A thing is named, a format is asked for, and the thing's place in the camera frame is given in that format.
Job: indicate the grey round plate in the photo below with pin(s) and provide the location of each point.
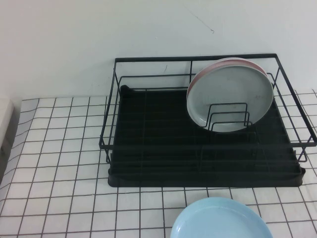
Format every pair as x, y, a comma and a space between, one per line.
230, 86

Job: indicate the pink round plate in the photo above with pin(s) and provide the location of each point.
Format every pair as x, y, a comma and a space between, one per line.
230, 60

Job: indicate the light blue round plate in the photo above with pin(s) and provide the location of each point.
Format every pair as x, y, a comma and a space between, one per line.
218, 223

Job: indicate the white box cabinet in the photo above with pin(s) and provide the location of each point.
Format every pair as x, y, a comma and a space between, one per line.
6, 116

